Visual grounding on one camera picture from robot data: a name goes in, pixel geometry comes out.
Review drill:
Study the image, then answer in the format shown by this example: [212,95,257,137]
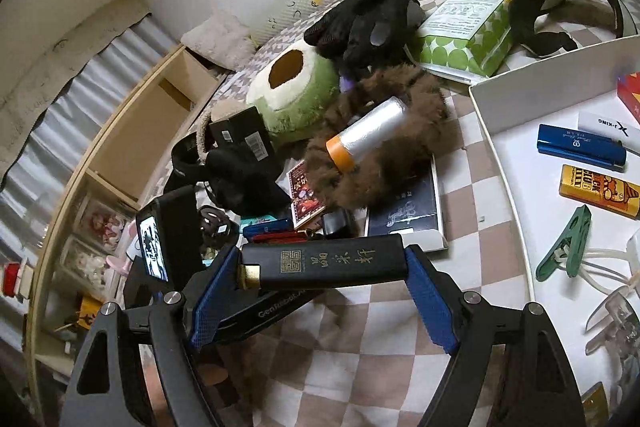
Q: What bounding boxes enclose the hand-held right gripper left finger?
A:
[60,244,242,427]

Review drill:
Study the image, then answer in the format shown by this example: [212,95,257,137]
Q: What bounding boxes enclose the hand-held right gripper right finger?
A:
[405,245,587,427]

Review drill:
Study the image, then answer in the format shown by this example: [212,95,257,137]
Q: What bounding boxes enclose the black lighter with gold end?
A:
[236,234,407,292]

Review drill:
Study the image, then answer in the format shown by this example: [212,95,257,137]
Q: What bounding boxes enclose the white shallow box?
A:
[468,34,640,427]

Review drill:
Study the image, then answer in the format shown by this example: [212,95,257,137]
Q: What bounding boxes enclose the yellow printed lighter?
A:
[558,164,640,219]

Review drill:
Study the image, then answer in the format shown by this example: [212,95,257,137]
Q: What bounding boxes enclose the white and black handheld device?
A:
[127,237,147,269]

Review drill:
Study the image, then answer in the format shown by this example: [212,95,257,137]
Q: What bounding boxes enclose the pink plastic toy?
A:
[104,226,139,274]

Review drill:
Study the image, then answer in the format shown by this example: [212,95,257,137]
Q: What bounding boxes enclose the clear box of toy figures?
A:
[59,236,117,294]
[74,196,132,254]

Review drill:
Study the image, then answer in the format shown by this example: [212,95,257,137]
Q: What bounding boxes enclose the black visor cap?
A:
[169,131,211,193]

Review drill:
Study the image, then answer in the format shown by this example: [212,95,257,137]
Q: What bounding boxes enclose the black knit hat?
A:
[204,146,291,218]

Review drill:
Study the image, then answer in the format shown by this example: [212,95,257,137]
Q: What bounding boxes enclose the dark blue flat box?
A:
[363,154,450,253]

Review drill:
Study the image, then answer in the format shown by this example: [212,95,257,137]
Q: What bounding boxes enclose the wooden bedside shelf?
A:
[22,44,226,410]

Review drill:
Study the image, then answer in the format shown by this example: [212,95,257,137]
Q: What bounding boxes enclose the yellow box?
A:
[74,294,104,334]

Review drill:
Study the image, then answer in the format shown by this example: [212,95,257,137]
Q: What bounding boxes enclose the grey curtain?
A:
[0,11,176,360]

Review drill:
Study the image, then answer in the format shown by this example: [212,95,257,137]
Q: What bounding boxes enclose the black box with label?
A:
[208,105,277,163]

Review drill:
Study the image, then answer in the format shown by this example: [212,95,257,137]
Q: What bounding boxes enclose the red card pack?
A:
[287,158,331,231]

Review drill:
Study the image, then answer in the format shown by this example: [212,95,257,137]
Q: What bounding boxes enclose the brown furry scrunchie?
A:
[304,63,464,210]

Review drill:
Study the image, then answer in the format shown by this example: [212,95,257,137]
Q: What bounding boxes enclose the green clothes peg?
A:
[535,204,593,283]

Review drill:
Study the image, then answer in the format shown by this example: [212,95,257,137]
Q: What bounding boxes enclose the red and white toy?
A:
[0,256,37,299]

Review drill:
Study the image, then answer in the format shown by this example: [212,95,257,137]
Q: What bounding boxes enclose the silver roll with orange cap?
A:
[325,95,409,173]

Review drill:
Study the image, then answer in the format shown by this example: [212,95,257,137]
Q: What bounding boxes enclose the green round plush toy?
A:
[246,44,341,143]

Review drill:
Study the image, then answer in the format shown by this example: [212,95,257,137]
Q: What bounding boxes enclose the beige printed curtain valance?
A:
[0,0,151,178]

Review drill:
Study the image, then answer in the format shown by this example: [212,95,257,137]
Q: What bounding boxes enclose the flat gold case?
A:
[579,381,612,427]

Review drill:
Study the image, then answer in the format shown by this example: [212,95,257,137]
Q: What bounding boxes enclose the fluffy white pillow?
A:
[179,14,256,70]

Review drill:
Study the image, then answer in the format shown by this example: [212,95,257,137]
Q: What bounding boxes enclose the white lighter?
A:
[577,109,640,156]

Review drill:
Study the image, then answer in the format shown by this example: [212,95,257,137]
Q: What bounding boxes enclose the green dotted tissue pack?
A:
[414,0,516,82]

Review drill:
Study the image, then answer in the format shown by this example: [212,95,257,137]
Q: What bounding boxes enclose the black gloves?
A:
[303,0,427,71]

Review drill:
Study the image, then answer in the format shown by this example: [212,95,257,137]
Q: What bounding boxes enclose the red and blue cigarette pack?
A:
[616,72,640,110]

